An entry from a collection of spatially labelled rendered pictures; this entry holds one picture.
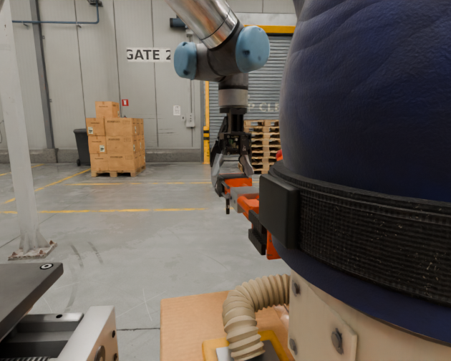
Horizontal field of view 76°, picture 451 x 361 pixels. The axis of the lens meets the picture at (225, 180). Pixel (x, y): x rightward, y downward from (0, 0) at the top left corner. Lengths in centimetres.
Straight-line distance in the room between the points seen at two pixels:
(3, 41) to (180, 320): 300
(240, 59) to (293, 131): 40
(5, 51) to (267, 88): 760
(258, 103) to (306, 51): 940
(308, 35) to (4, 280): 45
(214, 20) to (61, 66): 1009
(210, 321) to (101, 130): 684
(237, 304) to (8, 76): 301
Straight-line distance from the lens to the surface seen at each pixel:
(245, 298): 40
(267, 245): 43
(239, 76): 74
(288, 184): 16
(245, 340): 37
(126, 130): 704
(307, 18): 18
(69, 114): 1041
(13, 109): 320
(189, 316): 50
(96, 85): 1015
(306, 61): 17
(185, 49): 67
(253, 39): 57
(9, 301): 44
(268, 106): 961
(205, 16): 55
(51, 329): 47
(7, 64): 323
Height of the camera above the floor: 124
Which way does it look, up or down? 11 degrees down
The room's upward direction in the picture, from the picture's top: straight up
